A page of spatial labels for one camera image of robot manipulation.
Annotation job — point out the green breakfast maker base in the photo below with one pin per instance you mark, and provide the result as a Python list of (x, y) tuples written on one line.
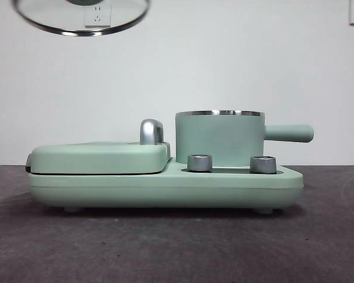
[(165, 188)]

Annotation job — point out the glass lid with green knob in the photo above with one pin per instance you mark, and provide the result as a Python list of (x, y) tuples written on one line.
[(47, 17)]

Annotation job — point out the green griddle cover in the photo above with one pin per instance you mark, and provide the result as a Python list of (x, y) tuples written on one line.
[(97, 157)]

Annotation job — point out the silver control knob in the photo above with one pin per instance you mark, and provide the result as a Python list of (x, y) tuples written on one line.
[(200, 163), (263, 165)]

